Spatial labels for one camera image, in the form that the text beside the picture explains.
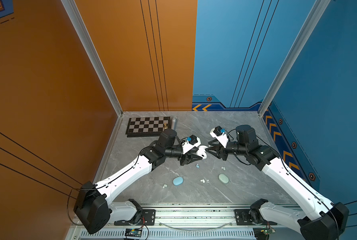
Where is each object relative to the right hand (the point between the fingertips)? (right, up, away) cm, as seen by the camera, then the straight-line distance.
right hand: (207, 145), depth 71 cm
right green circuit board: (+28, -41, -1) cm, 50 cm away
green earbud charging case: (+11, -21, +14) cm, 27 cm away
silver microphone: (-19, +11, +39) cm, 45 cm away
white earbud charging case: (-3, -2, -3) cm, 5 cm away
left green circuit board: (-36, -42, +1) cm, 56 cm away
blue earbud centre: (-3, -15, +20) cm, 25 cm away
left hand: (-4, -3, -1) cm, 5 cm away
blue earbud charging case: (-15, -22, +12) cm, 29 cm away
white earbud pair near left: (-22, -24, +12) cm, 35 cm away
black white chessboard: (-38, +9, +37) cm, 54 cm away
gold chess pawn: (-24, +8, +34) cm, 43 cm away
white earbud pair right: (+13, -16, +18) cm, 27 cm away
